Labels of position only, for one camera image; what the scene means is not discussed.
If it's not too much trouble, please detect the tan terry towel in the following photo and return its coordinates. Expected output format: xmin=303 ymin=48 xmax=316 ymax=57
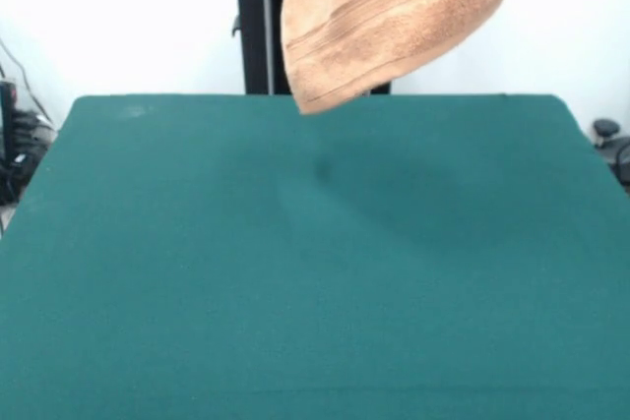
xmin=283 ymin=0 xmax=513 ymax=116

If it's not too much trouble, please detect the dark green table cloth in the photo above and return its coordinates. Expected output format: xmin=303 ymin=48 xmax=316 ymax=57
xmin=0 ymin=92 xmax=630 ymax=420

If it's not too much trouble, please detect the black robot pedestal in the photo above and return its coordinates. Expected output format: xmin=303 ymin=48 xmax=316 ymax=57
xmin=216 ymin=0 xmax=395 ymax=95

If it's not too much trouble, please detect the grey wall cable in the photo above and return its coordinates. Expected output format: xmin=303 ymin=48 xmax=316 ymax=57
xmin=0 ymin=38 xmax=53 ymax=126

